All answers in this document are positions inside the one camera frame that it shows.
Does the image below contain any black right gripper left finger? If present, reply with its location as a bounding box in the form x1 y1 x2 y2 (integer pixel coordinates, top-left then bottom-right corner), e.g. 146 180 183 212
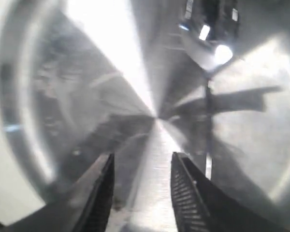
0 154 115 232

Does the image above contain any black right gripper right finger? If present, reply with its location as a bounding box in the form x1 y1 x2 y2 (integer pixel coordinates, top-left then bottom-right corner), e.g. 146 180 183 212
171 152 286 232

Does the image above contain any round stainless steel plate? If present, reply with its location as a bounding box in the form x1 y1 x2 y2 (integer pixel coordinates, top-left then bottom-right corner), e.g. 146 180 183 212
0 0 290 232

